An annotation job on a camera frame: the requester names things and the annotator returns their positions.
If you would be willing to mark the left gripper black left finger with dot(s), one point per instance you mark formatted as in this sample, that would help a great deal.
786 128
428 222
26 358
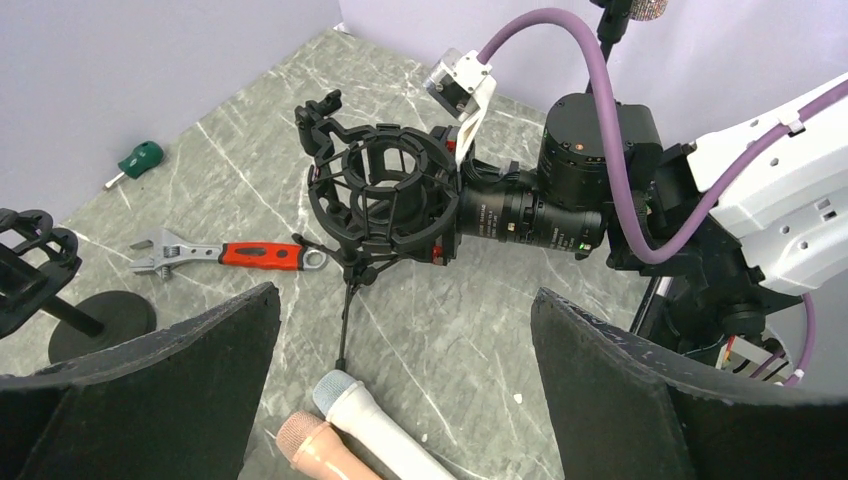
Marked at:
177 403

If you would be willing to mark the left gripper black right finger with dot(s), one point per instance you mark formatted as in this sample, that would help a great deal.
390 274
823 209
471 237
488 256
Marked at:
622 407

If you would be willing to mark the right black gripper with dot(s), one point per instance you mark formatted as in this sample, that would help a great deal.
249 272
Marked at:
446 246

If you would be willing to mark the black mini tripod stand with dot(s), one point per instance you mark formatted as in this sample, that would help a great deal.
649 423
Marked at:
368 187

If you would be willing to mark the white microphone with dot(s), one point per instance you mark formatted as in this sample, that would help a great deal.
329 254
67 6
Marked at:
348 405

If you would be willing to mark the black shock mount desk stand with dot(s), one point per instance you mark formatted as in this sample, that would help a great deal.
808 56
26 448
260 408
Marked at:
33 273

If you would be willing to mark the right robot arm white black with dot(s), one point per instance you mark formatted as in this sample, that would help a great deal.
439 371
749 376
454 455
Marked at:
744 221

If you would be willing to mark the black round base clip stand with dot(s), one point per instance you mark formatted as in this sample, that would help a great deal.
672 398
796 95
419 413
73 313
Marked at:
612 25

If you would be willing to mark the sprinkle pattern silver microphone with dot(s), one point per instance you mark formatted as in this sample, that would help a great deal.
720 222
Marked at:
647 10

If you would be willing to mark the green stubby screwdriver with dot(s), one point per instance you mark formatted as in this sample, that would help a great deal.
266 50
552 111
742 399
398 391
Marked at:
145 156

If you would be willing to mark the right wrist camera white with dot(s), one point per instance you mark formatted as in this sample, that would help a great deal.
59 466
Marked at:
464 87

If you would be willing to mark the red handled adjustable wrench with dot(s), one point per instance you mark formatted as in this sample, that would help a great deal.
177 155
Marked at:
167 251

